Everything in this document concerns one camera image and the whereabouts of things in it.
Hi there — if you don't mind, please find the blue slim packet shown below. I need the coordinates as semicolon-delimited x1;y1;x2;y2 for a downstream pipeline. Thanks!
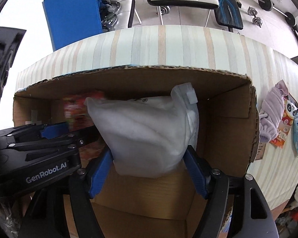
293;111;298;156

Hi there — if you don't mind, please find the panda orange snack packet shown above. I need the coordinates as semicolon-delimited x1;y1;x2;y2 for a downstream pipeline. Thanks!
270;93;298;149

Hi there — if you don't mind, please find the white soft packet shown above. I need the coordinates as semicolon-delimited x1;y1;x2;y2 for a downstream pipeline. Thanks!
84;83;199;178

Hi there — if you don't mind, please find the purple fuzzy sock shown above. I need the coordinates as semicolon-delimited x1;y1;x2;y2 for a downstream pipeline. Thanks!
259;80;288;143

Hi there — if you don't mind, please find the red snack packet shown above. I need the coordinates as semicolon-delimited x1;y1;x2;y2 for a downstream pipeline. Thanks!
63;91;105;131

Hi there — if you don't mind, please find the chrome dumbbell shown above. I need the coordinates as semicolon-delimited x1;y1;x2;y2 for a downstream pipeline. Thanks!
247;7;263;27

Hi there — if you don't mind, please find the black blue bench pad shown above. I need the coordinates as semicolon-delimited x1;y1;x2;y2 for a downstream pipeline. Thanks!
214;0;244;30

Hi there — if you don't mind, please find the blue board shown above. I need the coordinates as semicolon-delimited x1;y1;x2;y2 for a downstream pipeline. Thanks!
43;0;103;51

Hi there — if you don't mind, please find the open cardboard box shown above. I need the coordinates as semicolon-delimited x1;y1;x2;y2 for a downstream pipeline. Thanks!
13;66;258;237

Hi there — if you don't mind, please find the brown label patch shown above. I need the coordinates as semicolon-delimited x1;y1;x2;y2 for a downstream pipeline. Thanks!
255;143;266;160

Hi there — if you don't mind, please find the floor barbell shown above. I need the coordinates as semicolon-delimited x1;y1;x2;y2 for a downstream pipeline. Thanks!
257;0;297;27

